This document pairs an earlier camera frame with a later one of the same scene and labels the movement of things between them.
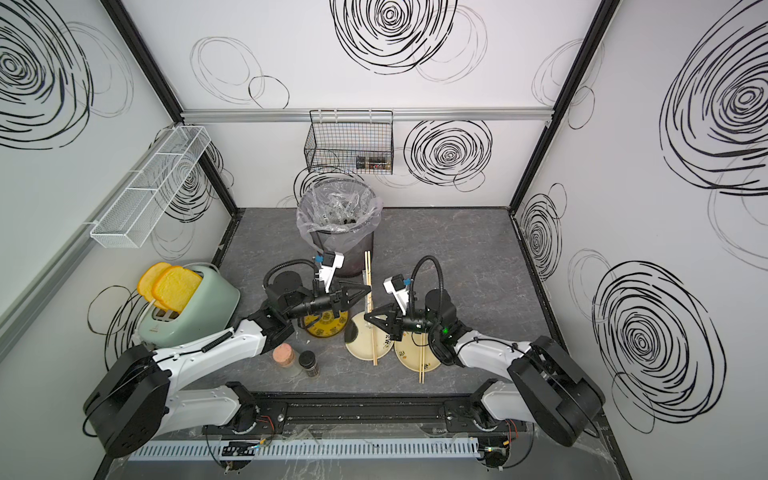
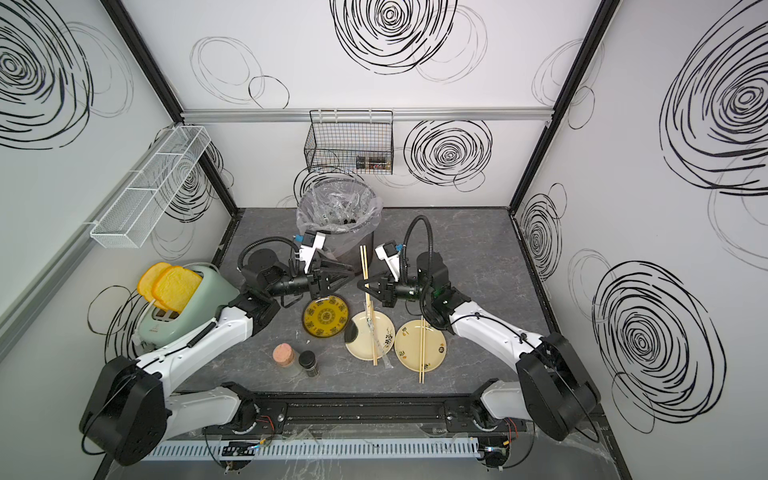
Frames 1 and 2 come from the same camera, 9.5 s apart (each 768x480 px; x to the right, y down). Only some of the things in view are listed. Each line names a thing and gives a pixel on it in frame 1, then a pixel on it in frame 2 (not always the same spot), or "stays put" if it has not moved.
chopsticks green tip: [375, 347] stays put
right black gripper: [395, 325] → [388, 292]
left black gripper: [338, 300] → [316, 283]
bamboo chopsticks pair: [422, 364] stays put
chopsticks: [367, 282] stays put
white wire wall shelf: [130, 219] stays put
